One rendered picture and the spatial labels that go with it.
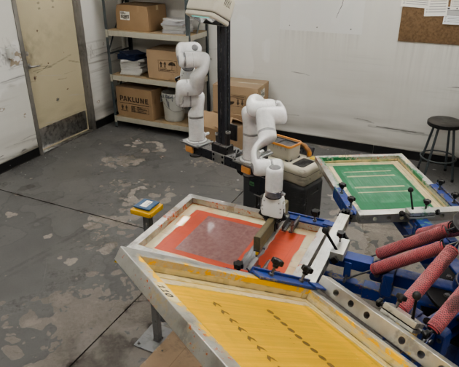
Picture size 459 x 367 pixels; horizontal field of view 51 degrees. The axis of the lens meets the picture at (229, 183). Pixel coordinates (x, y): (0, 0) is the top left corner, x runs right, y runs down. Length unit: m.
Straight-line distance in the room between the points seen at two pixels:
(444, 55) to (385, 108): 0.81
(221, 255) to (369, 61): 3.93
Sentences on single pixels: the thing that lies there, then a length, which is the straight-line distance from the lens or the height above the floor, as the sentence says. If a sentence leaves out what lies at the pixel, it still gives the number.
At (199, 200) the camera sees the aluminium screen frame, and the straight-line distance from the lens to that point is 2.62.
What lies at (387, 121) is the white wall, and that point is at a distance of 5.88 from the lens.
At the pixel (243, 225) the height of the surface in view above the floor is 0.96.
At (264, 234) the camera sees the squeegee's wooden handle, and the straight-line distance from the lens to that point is 2.06.
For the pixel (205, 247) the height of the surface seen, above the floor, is 0.96.
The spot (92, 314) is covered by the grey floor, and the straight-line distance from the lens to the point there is 3.48.
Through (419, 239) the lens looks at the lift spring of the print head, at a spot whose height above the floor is 1.17.
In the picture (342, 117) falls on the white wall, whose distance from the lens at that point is 5.97.
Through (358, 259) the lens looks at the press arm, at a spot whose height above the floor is 1.04.
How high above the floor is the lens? 2.22
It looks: 26 degrees down
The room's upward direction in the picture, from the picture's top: straight up
